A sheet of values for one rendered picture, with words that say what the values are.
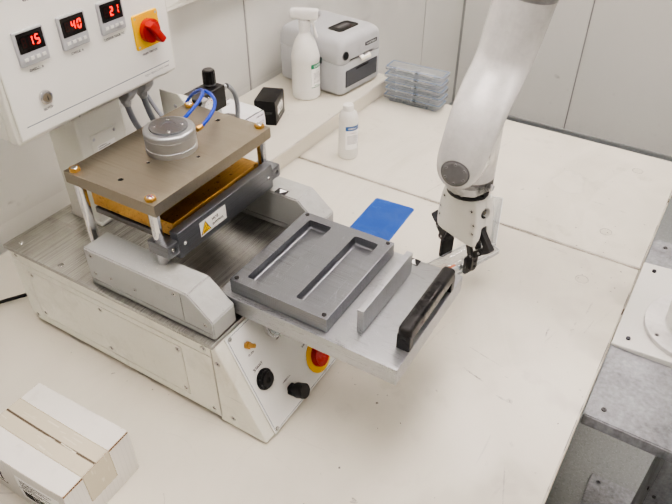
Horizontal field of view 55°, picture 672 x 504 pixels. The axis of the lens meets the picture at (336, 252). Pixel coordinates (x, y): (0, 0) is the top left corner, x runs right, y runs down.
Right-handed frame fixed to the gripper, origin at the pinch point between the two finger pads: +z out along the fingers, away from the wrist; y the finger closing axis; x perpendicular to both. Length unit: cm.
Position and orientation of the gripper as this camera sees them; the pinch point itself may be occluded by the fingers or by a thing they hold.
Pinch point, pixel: (457, 255)
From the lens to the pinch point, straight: 126.7
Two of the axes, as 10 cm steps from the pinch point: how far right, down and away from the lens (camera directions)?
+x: -8.0, 3.7, -4.7
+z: 0.0, 7.9, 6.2
